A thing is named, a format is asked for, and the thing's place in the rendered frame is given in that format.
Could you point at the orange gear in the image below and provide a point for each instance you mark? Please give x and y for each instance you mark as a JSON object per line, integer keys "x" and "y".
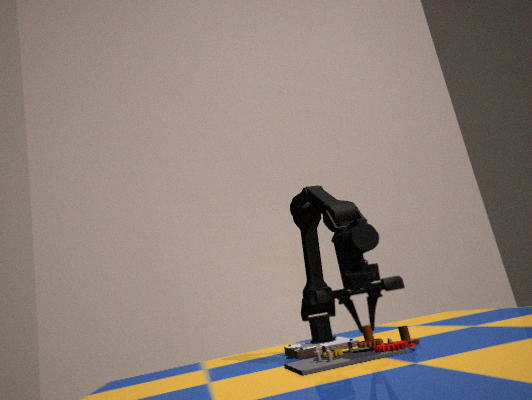
{"x": 369, "y": 338}

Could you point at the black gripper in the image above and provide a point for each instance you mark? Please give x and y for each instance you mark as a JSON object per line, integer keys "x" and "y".
{"x": 374, "y": 292}

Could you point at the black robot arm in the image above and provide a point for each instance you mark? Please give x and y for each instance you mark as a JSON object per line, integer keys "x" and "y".
{"x": 352, "y": 237}

